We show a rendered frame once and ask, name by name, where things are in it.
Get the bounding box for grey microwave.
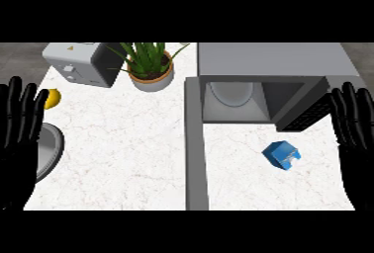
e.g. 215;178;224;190
195;42;368;133

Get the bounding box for green plant in pot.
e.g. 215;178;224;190
104;42;190;93

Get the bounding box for yellow lemon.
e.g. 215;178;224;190
42;88;62;111

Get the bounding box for grey round plate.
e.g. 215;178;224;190
34;123;65;184

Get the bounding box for grey toaster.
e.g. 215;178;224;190
41;42;128;89

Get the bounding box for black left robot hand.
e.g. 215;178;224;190
0;75;51;211

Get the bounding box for grey microwave door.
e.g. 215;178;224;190
183;77;209;211

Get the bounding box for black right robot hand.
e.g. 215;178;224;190
323;81;374;211

